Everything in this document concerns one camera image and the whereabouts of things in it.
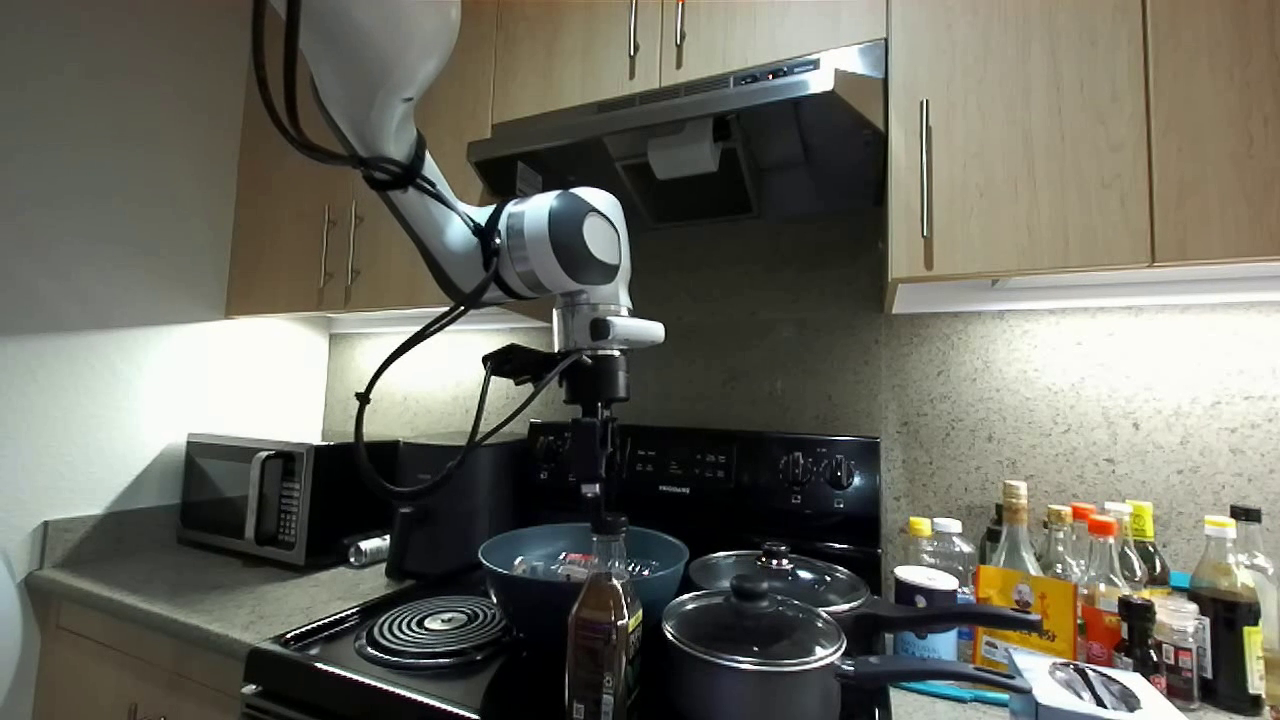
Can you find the black air fryer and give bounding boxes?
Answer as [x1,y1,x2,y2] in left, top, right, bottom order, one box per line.
[387,441,524,578]

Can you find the range hood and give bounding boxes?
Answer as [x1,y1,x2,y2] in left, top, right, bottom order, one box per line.
[469,35,888,225]

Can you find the black electric stove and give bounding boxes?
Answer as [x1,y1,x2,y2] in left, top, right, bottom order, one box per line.
[242,422,882,720]

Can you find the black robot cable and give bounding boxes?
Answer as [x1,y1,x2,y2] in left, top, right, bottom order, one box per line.
[248,0,594,505]

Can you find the dark syrup bottle black cap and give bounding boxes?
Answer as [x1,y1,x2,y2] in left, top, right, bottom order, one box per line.
[563,517,646,720]

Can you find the blue bowl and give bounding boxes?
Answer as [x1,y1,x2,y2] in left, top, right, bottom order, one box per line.
[476,520,689,643]

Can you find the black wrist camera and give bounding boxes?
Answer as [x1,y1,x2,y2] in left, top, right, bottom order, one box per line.
[484,343,571,382]

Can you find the upper wooden cabinet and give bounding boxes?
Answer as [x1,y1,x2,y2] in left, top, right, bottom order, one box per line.
[221,0,1280,319]

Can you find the yellow condiment box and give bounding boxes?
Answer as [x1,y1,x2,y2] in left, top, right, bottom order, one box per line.
[974,565,1077,672]

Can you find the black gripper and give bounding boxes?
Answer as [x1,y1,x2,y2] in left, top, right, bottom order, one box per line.
[563,357,630,499]

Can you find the dark soy sauce bottle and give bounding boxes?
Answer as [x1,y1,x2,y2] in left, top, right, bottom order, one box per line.
[1193,511,1265,715]

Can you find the orange cap sauce bottle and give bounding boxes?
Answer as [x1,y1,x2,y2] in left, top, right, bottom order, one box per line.
[1081,517,1129,663]

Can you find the microwave oven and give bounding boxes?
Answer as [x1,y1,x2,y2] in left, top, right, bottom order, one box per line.
[180,433,392,569]

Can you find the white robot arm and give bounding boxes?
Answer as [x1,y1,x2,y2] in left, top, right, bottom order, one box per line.
[254,0,664,497]

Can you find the black pot with lid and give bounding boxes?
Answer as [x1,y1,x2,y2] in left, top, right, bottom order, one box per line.
[661,578,1029,720]

